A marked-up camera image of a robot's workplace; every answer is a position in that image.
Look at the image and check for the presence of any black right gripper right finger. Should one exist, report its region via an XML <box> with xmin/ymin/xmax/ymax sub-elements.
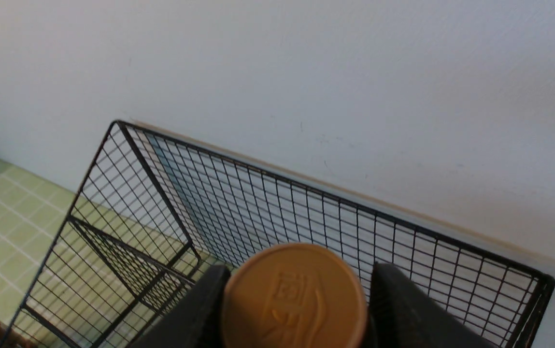
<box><xmin>367</xmin><ymin>263</ymin><xmax>494</xmax><ymax>348</ymax></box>

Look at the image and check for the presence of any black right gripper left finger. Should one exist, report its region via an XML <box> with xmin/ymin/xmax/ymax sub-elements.
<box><xmin>131</xmin><ymin>264</ymin><xmax>231</xmax><ymax>348</ymax></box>

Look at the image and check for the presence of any dark vinegar bottle beige label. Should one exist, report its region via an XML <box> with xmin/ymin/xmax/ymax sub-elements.
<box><xmin>220</xmin><ymin>243</ymin><xmax>369</xmax><ymax>348</ymax></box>

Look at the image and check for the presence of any green checkered tablecloth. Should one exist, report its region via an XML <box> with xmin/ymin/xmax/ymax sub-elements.
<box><xmin>0</xmin><ymin>159</ymin><xmax>216</xmax><ymax>348</ymax></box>

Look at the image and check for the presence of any black wire mesh shelf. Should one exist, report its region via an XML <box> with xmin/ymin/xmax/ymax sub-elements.
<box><xmin>0</xmin><ymin>121</ymin><xmax>555</xmax><ymax>348</ymax></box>

